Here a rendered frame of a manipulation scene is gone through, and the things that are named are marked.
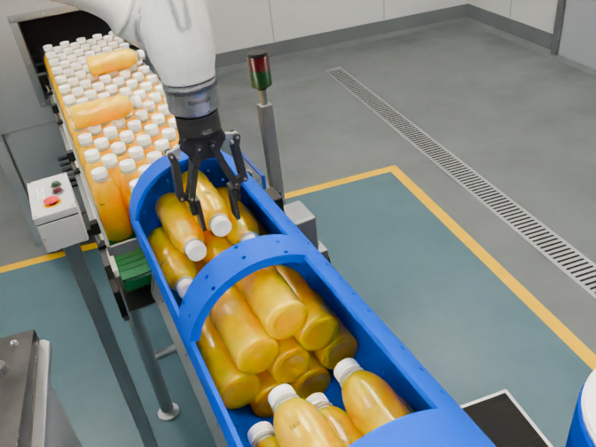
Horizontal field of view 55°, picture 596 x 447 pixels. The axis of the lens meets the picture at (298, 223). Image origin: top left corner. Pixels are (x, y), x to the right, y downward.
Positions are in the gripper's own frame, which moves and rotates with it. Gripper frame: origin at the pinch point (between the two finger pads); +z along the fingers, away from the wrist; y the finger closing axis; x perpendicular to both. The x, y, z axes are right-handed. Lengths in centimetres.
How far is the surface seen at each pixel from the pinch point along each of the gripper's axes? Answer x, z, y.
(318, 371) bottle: -32.0, 16.2, 3.8
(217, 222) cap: -1.5, 1.9, -0.7
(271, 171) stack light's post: 61, 32, 34
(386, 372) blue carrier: -39.4, 14.0, 12.2
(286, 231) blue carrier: -16.8, -2.0, 7.2
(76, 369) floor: 105, 120, -50
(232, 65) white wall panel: 423, 121, 140
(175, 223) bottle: 7.3, 4.8, -7.3
